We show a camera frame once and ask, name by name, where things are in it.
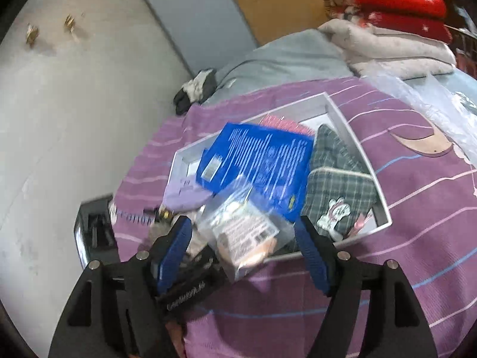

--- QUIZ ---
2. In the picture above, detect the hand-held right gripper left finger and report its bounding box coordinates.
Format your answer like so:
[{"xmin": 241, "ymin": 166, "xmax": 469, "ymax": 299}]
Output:
[{"xmin": 48, "ymin": 215, "xmax": 193, "ymax": 358}]

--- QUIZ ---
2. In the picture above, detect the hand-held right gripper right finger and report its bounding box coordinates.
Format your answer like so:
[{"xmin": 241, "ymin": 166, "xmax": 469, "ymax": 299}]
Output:
[{"xmin": 294, "ymin": 214, "xmax": 438, "ymax": 358}]

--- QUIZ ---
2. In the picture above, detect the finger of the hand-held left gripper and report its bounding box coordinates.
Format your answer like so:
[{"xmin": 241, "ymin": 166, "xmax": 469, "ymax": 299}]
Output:
[{"xmin": 184, "ymin": 246, "xmax": 224, "ymax": 282}]

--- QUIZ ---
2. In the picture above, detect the beige plaid bear pouch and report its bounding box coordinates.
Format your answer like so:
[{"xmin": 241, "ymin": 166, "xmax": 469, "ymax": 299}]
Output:
[{"xmin": 147, "ymin": 209, "xmax": 177, "ymax": 245}]

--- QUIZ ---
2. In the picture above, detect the clear packet with label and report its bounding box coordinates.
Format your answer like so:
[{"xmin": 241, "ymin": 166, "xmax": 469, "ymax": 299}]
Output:
[{"xmin": 196, "ymin": 177, "xmax": 293, "ymax": 282}]

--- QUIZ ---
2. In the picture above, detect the dark green plaid pouch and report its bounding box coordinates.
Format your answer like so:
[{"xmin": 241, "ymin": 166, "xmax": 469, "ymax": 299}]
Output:
[{"xmin": 300, "ymin": 124, "xmax": 379, "ymax": 241}]

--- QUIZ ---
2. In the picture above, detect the blue plastic packet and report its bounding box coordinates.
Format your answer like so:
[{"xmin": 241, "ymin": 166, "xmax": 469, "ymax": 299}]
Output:
[{"xmin": 196, "ymin": 122, "xmax": 315, "ymax": 224}]

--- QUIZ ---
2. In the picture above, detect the pink glitter scouring pad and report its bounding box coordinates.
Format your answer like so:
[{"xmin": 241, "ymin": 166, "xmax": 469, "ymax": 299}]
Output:
[{"xmin": 257, "ymin": 115, "xmax": 317, "ymax": 137}]

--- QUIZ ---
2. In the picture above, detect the white cardboard box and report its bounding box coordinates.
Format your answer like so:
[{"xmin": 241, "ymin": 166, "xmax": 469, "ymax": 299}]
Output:
[{"xmin": 166, "ymin": 91, "xmax": 394, "ymax": 263}]

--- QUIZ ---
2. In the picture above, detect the dark bedside cabinet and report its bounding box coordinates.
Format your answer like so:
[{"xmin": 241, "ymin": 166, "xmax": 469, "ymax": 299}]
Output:
[{"xmin": 73, "ymin": 193, "xmax": 120, "ymax": 269}]

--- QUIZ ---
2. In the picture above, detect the purple striped bedsheet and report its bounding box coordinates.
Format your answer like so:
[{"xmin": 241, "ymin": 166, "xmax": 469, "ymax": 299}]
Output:
[{"xmin": 112, "ymin": 76, "xmax": 477, "ymax": 358}]

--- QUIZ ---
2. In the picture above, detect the dark and white cloth bundle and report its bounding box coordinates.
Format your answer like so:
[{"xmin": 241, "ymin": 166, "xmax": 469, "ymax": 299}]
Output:
[{"xmin": 173, "ymin": 68, "xmax": 219, "ymax": 116}]

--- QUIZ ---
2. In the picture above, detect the clear plastic bag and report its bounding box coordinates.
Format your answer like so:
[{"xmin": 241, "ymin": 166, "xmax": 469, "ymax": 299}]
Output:
[{"xmin": 367, "ymin": 72, "xmax": 477, "ymax": 150}]

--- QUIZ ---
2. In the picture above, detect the beige folded quilt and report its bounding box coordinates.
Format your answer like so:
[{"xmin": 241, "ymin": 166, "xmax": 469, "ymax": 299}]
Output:
[{"xmin": 318, "ymin": 17, "xmax": 457, "ymax": 79}]

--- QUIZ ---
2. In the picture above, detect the grey door panel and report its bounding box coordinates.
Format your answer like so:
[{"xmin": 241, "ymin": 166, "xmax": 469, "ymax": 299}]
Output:
[{"xmin": 130, "ymin": 0, "xmax": 259, "ymax": 77}]

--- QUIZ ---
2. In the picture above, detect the wooden board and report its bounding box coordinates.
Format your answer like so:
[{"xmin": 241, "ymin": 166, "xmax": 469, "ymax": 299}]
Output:
[{"xmin": 218, "ymin": 0, "xmax": 368, "ymax": 45}]

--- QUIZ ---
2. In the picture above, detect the red folded blanket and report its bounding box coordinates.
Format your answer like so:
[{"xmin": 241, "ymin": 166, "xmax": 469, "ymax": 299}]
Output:
[{"xmin": 321, "ymin": 0, "xmax": 453, "ymax": 43}]

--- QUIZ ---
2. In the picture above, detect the brass wall hook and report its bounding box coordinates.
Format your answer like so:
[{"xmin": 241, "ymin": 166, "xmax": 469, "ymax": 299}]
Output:
[
  {"xmin": 24, "ymin": 22, "xmax": 41, "ymax": 47},
  {"xmin": 63, "ymin": 14, "xmax": 80, "ymax": 41}
]

